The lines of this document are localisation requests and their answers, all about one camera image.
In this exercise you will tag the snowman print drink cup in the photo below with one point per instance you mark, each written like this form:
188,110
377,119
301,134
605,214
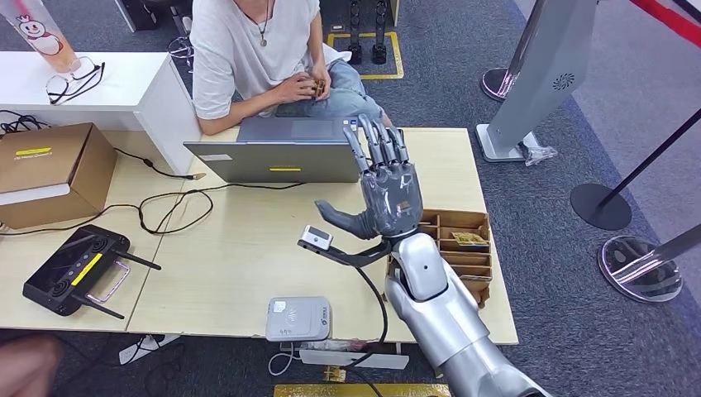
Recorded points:
41,38

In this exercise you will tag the red barrier belt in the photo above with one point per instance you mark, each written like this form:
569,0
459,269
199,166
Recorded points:
668,21

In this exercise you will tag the wooden card organizer box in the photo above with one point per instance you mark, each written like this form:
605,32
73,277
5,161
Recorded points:
465,263

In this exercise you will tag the silver kiosk stand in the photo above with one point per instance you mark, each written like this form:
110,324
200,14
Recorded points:
542,82

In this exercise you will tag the gold floor plate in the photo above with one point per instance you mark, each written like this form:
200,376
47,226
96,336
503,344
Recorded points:
328,391

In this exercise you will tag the chrome stanchion base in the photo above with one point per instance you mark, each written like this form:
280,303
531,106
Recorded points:
493,85

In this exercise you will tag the long white power strip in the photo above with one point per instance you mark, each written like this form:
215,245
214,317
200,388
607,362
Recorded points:
328,359

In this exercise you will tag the small card on floor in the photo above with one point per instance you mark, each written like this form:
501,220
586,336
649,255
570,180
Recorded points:
335,374

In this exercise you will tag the black controller with antennas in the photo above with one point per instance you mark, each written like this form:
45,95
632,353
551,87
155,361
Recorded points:
71,268

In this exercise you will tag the white cabinet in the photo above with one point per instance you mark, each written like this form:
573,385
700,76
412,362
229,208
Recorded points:
126,87

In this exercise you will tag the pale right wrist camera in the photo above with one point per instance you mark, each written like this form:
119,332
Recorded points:
317,236

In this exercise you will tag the black humanoid robot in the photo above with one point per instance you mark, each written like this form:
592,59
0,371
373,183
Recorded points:
379,52

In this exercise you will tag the chrome stanchion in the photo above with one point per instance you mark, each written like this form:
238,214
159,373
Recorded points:
638,271

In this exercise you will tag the stack of hotel cards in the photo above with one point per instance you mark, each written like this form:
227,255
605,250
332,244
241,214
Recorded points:
319,89

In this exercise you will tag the person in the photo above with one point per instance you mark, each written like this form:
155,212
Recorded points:
246,49

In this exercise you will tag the person's left forearm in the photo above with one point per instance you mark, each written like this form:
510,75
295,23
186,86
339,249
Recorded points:
317,46

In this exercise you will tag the person's right hand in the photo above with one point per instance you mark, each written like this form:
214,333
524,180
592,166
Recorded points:
296,87

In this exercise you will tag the black stanchion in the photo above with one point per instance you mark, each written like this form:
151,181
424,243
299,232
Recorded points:
599,207

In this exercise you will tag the brown cardboard box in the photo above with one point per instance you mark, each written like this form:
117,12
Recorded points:
49,164

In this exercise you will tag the grey card reader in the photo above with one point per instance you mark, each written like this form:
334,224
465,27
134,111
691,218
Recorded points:
298,319

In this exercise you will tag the light wooden desk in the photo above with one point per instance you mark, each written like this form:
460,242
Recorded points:
263,246

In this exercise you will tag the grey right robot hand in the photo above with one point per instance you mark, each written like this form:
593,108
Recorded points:
391,197

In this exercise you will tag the black-rimmed eyeglasses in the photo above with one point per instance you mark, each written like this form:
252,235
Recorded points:
93,74

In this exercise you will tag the blurred skin-coloured object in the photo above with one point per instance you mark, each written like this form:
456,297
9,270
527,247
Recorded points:
24,367

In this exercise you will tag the grey laptop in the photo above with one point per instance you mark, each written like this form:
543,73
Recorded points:
285,161

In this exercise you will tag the person's right forearm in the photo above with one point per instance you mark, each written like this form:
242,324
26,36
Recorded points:
235,118

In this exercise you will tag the person's left hand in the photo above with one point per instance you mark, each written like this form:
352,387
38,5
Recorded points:
326,77

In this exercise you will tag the clear plastic wrap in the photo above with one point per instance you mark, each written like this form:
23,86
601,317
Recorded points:
539,155

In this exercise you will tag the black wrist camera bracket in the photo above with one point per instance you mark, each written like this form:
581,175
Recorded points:
350,256

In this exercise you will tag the yellow hotel key card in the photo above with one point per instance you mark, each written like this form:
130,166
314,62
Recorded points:
468,238
475,277

